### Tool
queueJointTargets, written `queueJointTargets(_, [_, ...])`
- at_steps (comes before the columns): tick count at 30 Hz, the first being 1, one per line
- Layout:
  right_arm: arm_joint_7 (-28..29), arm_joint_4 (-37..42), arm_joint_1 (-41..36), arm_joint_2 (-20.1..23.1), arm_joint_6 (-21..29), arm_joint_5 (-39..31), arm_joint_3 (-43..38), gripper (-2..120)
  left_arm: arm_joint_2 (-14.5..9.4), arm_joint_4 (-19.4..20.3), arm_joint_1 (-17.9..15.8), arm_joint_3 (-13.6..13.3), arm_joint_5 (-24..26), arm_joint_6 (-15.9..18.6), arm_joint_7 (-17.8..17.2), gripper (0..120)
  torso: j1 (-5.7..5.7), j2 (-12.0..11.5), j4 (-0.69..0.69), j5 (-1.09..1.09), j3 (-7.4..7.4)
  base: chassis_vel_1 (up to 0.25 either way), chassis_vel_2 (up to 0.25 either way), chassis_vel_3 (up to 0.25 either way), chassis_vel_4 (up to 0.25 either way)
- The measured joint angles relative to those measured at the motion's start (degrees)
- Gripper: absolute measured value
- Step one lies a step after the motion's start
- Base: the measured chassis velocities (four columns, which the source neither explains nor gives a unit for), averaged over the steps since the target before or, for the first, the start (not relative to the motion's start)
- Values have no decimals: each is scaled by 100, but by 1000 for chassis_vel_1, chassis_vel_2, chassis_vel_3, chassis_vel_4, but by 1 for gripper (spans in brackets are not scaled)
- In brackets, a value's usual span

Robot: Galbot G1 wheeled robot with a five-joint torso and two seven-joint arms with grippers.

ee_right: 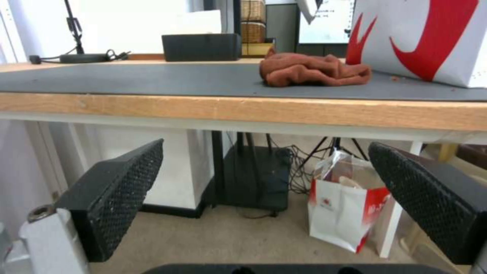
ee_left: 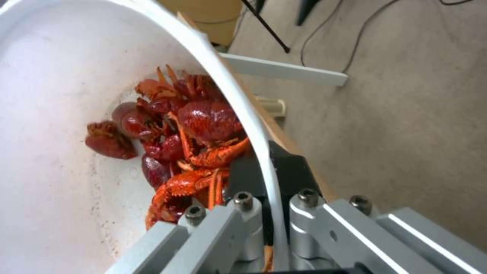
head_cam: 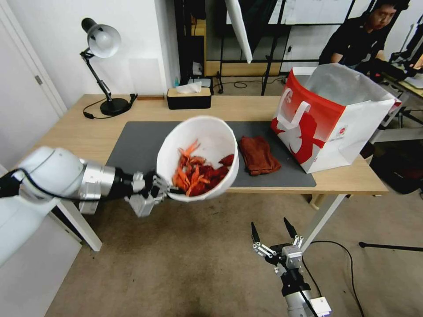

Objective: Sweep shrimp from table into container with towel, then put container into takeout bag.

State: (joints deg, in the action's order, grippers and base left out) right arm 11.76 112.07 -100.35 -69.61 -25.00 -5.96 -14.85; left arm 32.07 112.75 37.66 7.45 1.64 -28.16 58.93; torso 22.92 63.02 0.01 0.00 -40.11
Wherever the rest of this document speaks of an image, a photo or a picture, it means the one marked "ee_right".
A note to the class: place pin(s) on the white board with print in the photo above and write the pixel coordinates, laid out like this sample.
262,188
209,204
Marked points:
323,21

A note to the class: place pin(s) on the black stand base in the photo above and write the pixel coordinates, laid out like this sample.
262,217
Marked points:
251,179

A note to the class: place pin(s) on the rust brown towel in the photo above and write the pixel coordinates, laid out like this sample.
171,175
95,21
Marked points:
312,69

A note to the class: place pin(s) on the white red takeout bag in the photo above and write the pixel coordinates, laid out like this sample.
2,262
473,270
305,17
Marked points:
417,40

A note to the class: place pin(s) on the black rectangular container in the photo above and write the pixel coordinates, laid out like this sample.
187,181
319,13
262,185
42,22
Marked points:
201,47

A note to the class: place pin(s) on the black tripod stand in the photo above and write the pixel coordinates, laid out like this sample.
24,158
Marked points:
74,25

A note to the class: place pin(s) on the black tripod legs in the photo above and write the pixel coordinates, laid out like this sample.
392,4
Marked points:
333,147

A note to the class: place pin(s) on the small white red paper bag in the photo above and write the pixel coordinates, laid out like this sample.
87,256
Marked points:
344,199

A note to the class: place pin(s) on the woven wicker basket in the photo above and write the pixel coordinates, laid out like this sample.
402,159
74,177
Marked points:
253,25

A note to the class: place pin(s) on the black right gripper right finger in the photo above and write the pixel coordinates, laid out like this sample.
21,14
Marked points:
426,197

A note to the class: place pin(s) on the wooden table with white frame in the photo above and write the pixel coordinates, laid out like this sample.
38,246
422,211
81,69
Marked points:
243,110

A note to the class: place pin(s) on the grey table mat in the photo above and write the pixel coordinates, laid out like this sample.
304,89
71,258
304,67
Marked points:
228,80

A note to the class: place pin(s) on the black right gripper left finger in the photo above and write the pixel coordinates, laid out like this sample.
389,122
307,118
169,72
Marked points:
110,197

